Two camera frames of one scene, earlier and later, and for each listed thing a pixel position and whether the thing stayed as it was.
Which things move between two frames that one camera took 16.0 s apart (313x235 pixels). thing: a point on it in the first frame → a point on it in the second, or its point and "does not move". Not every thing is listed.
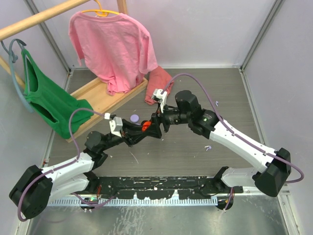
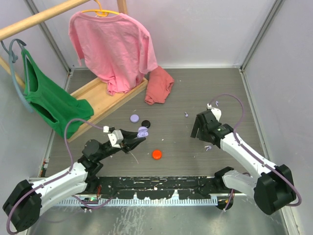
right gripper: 160,117 → 196,128
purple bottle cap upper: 134,118 does not move
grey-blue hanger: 13,58 does not move
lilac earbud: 208,147 does not move
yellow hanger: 100,12 does not move
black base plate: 160,187 does not move
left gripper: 128,133 → 126,145
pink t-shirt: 118,51 does not move
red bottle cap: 145,125 → 156,154
